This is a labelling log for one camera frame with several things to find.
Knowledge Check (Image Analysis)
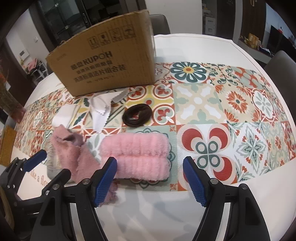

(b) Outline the white zigzag-edged cloth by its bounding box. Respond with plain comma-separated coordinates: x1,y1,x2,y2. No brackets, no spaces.
89,88,128,133

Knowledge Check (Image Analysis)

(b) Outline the golden box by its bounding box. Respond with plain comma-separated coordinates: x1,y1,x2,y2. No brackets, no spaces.
0,126,17,167

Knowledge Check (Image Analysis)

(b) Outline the pink fleece cloth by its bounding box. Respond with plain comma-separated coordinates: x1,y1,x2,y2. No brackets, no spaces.
50,124,118,205

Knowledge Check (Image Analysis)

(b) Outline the glass vase with dried flowers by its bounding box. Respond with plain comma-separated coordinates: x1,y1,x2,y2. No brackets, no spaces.
1,74,26,123

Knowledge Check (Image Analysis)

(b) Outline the pink fluffy folded towel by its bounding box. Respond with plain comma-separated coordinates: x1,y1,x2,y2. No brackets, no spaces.
99,133,170,181

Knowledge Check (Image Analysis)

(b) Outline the colourful patterned table runner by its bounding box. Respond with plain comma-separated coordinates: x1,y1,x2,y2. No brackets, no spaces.
14,62,295,191

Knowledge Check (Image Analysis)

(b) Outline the white shelf rack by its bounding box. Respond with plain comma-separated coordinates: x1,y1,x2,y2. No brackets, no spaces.
25,58,49,85

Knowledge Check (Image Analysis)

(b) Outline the white intercom panel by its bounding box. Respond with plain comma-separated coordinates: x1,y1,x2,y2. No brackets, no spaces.
19,49,30,61

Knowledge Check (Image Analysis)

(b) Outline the brown cardboard box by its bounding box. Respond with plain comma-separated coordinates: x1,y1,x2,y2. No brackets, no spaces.
46,9,156,96

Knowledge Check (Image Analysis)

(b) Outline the grey chair right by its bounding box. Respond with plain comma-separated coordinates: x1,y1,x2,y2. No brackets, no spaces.
264,50,295,95

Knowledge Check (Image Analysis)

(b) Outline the glass sliding door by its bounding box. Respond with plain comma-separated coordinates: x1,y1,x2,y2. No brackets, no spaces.
38,0,147,45

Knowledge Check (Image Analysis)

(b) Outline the low tv cabinet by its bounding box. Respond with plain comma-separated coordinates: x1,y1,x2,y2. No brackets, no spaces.
237,40,271,64

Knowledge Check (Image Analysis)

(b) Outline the black television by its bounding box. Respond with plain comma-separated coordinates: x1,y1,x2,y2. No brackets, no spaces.
267,26,295,60

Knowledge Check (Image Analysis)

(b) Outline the grey chair behind table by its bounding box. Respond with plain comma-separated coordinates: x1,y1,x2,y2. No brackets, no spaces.
149,14,171,36

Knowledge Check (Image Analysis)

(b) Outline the dark brown hair tie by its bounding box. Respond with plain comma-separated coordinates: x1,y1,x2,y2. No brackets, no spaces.
122,103,153,128

